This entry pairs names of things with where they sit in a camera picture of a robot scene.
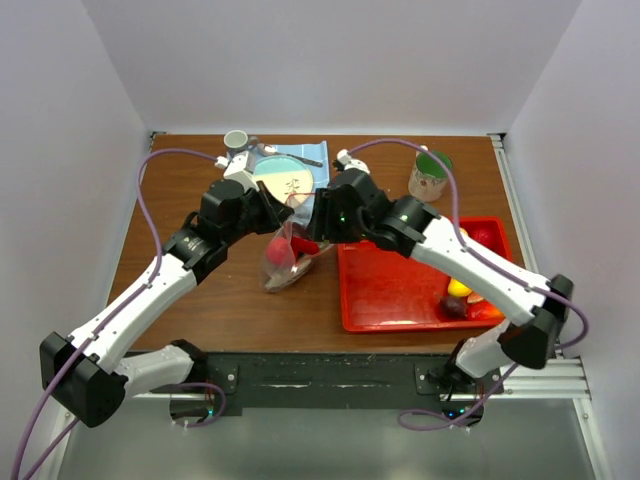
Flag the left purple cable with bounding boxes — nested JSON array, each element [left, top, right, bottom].
[[9, 148, 219, 480]]

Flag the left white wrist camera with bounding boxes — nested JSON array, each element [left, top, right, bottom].
[[214, 151, 256, 190]]

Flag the blue checked cloth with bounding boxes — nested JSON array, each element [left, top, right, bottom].
[[249, 141, 330, 191]]

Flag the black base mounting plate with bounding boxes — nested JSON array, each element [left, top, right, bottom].
[[187, 352, 500, 416]]

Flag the dark red plum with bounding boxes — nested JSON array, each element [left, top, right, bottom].
[[292, 223, 309, 239], [439, 295, 467, 320]]

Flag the metal spoon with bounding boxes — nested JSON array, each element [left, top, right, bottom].
[[257, 143, 323, 168]]

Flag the watermelon slice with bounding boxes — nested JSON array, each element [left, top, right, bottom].
[[467, 292, 484, 305]]

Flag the grey mug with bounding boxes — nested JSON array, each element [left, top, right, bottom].
[[223, 129, 259, 157]]

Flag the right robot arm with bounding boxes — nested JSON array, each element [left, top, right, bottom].
[[309, 169, 574, 393]]

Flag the clear zip top bag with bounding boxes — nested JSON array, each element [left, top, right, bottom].
[[261, 192, 332, 293]]

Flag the red textured lychee fruit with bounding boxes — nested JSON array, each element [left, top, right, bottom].
[[469, 225, 499, 250]]

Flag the cream and teal plate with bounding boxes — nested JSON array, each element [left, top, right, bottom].
[[254, 156, 314, 208]]

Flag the red chili pepper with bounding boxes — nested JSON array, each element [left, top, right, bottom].
[[290, 236, 320, 257]]

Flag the red apple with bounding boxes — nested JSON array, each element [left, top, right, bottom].
[[265, 236, 296, 268]]

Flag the red pink peach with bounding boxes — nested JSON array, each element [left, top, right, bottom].
[[467, 301, 505, 321]]

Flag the purple cable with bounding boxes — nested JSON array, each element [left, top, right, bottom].
[[349, 138, 590, 351], [9, 148, 219, 480]]

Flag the red plastic tray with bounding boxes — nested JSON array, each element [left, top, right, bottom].
[[337, 241, 504, 333]]

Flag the floral mug green inside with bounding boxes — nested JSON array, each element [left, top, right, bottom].
[[408, 145, 453, 203]]

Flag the yellow lemon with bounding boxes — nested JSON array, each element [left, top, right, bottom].
[[447, 278, 472, 298]]

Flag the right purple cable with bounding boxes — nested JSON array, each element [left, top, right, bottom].
[[349, 138, 590, 351]]

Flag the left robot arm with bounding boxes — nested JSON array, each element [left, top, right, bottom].
[[39, 180, 294, 428]]

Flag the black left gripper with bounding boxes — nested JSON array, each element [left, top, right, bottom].
[[223, 180, 294, 246]]

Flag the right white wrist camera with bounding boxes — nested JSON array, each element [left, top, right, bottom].
[[332, 149, 371, 175]]

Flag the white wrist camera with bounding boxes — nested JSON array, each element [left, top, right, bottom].
[[332, 149, 371, 175], [214, 151, 256, 190]]

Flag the grey toy fish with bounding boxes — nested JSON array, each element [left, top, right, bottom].
[[264, 259, 313, 293]]

